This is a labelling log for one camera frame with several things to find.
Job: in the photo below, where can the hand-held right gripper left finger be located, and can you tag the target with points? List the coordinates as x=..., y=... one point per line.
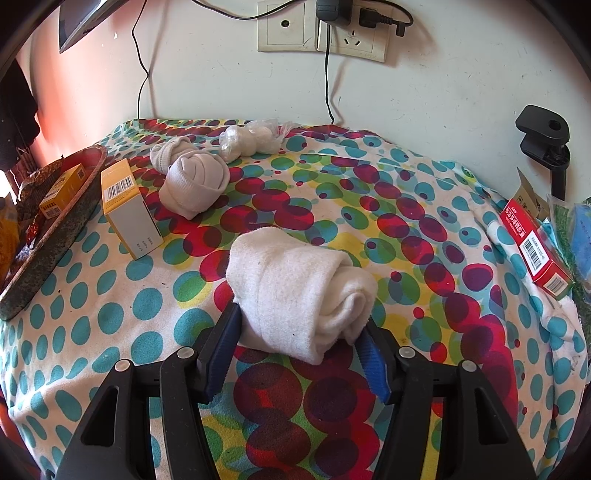
x=221, y=360

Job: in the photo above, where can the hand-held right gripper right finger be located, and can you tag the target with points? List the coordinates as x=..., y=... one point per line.
x=374, y=369

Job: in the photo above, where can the white socks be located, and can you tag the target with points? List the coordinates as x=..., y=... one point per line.
x=295, y=295

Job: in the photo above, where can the red round tray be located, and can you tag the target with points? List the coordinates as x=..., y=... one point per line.
x=46, y=249

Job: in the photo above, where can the yellow cartoon face medicine box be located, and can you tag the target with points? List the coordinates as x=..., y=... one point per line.
x=60, y=194

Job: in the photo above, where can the polka dot blanket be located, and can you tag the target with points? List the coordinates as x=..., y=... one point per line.
x=415, y=230

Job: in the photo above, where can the grey rolled socks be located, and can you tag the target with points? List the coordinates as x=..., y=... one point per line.
x=194, y=184

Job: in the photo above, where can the yellow and white medicine box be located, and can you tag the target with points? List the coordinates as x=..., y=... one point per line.
x=122, y=203

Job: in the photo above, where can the red carton with barcode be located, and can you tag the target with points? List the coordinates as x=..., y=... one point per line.
x=538, y=247

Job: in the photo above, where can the clear bag of white balls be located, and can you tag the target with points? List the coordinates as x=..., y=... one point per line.
x=249, y=138

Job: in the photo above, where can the brown cardboard piece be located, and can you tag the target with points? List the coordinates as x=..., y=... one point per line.
x=526, y=198

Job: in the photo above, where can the green plastic bag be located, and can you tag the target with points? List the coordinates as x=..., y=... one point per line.
x=561, y=221

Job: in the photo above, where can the dark hanging cloth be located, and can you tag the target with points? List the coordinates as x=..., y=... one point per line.
x=16, y=115

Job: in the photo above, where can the black charger adapter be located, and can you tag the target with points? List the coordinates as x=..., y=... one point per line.
x=332, y=11

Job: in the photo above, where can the dark flat panel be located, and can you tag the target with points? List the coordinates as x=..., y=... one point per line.
x=81, y=23

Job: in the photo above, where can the black clamp mount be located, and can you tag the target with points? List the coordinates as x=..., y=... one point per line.
x=540, y=124

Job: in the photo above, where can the white wall power socket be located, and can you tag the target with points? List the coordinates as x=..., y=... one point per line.
x=355, y=46

